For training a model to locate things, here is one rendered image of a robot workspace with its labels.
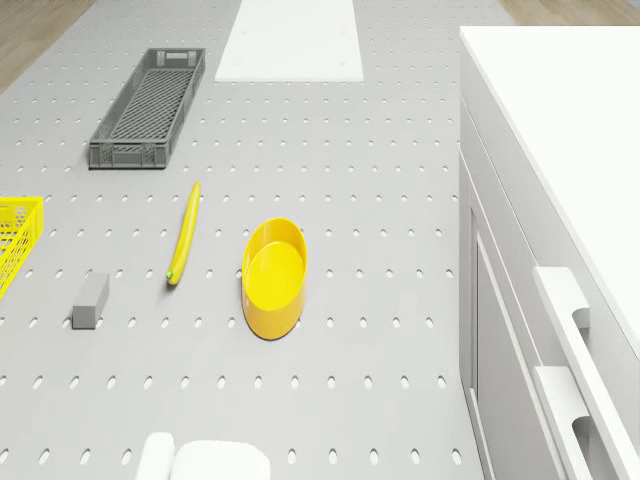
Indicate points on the white cabinet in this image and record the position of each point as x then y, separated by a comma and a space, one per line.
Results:
550, 100

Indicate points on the banana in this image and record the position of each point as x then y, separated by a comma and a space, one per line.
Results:
186, 235

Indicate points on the grey cube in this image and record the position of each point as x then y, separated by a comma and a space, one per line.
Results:
87, 315

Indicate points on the yellow basket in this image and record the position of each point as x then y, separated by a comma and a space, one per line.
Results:
15, 202

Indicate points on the yellow bowl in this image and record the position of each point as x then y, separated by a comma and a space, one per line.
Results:
275, 280

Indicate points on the dark grey basket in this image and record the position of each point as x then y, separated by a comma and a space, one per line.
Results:
125, 156

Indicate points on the white board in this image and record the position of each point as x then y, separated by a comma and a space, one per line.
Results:
290, 40

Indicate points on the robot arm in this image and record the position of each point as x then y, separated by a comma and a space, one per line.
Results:
220, 462

